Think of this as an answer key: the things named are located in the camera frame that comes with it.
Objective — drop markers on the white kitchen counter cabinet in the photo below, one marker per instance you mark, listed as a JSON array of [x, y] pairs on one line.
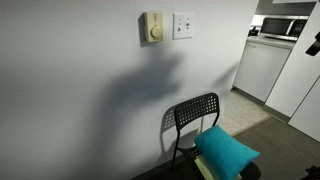
[[261, 68]]

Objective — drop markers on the silver black microwave oven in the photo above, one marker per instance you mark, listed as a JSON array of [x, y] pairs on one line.
[[281, 26]]

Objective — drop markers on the black small countertop appliance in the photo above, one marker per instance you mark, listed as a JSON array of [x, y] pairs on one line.
[[254, 31]]

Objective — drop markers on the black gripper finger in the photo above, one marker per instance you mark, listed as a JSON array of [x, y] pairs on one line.
[[313, 47]]

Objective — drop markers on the teal pillow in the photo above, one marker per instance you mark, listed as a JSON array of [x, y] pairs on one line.
[[225, 153]]

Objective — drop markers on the white toggle switch lever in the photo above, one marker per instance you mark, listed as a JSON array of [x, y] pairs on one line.
[[187, 25], [179, 29]]

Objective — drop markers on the black perforated metal chair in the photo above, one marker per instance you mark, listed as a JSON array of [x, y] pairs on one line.
[[196, 108]]

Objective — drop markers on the dark object at floor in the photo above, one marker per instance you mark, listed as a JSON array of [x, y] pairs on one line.
[[312, 172]]

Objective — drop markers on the beige wall thermostat with dial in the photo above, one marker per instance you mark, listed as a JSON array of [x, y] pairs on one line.
[[153, 26]]

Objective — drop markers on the yellow-green flat cushion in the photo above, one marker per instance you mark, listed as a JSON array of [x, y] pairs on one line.
[[205, 168]]

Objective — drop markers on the white double switch wall plate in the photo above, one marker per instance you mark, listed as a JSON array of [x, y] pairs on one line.
[[183, 35]]

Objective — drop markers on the white tall cabinet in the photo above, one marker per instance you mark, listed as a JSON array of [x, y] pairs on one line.
[[300, 90]]

